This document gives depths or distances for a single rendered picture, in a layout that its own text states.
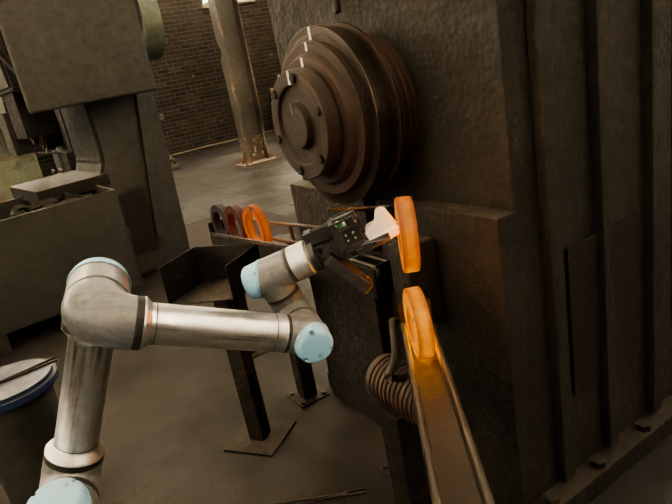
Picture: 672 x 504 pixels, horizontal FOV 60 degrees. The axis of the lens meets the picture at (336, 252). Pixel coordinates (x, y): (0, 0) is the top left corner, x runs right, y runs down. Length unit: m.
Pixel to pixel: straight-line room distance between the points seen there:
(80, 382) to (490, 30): 1.08
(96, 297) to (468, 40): 0.91
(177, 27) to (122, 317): 11.18
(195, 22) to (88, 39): 8.26
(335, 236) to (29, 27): 3.06
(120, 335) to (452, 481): 0.58
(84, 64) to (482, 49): 3.04
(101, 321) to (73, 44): 3.10
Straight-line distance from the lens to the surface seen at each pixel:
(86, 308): 1.07
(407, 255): 1.13
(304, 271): 1.19
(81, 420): 1.29
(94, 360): 1.23
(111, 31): 4.12
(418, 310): 1.20
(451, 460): 0.95
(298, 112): 1.52
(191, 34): 12.18
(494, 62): 1.33
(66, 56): 4.01
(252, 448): 2.23
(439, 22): 1.43
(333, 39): 1.50
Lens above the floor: 1.27
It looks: 18 degrees down
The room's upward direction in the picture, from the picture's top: 11 degrees counter-clockwise
